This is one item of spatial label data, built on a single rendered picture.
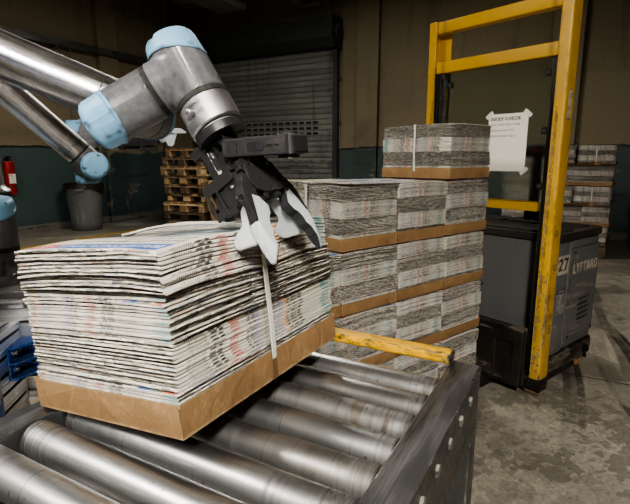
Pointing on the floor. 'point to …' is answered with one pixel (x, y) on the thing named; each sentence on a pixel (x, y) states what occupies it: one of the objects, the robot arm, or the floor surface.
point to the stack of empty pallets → (184, 187)
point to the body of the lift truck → (493, 249)
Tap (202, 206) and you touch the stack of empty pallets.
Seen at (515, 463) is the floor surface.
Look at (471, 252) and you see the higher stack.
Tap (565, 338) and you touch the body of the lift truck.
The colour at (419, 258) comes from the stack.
